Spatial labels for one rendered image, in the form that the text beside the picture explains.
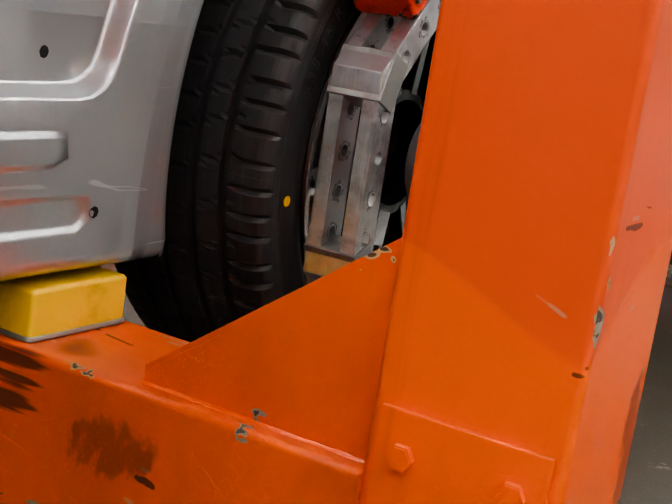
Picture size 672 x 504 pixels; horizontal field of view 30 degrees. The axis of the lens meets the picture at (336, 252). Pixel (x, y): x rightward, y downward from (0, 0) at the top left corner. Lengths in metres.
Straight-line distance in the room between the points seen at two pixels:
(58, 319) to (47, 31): 0.27
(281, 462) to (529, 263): 0.27
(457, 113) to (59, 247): 0.44
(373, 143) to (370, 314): 0.36
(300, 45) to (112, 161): 0.24
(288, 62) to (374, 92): 0.09
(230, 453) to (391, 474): 0.15
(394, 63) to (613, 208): 0.49
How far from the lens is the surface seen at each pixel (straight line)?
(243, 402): 1.05
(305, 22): 1.32
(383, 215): 1.59
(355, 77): 1.31
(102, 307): 1.25
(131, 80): 1.21
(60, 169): 1.16
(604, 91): 0.86
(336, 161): 1.33
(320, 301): 0.99
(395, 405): 0.95
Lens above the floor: 1.03
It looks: 12 degrees down
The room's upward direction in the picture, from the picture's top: 9 degrees clockwise
